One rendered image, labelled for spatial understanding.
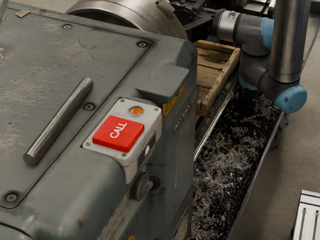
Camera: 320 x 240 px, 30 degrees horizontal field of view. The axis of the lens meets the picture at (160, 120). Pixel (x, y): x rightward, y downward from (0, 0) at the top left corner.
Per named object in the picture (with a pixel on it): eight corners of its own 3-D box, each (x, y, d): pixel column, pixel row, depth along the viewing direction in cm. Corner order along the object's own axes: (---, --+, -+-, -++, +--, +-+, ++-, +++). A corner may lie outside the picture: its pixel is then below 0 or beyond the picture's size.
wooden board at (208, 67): (205, 117, 156) (206, 105, 154) (84, 85, 167) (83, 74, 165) (239, 59, 178) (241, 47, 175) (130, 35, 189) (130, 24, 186)
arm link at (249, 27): (274, 60, 147) (278, 30, 142) (231, 51, 151) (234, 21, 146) (281, 45, 153) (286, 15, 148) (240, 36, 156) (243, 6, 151)
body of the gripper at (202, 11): (184, 19, 162) (226, 28, 158) (171, 34, 156) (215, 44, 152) (184, -7, 157) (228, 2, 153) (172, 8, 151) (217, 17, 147)
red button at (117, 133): (128, 157, 87) (127, 147, 86) (92, 147, 89) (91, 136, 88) (145, 133, 92) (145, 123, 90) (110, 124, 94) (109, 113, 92)
